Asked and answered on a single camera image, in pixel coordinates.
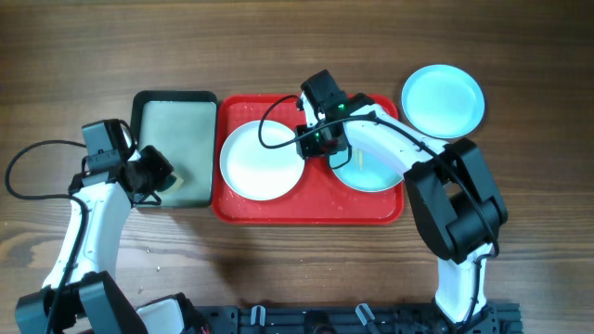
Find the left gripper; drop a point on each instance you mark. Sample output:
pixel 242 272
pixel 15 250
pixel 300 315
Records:
pixel 161 167

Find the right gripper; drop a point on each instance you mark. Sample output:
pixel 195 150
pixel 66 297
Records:
pixel 305 148

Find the green yellow sponge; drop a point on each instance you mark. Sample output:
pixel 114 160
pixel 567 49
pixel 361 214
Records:
pixel 171 183

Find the light blue plate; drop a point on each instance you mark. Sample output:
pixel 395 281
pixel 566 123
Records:
pixel 362 171
pixel 443 101

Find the light blue front plate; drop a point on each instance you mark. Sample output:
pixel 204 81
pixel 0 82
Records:
pixel 443 101

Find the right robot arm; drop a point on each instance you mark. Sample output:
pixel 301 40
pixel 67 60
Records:
pixel 455 202

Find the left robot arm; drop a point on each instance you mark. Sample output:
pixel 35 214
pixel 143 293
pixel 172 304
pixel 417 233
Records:
pixel 116 176

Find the black water tray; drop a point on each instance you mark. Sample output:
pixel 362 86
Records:
pixel 181 125

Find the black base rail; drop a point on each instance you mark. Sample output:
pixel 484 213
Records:
pixel 325 320

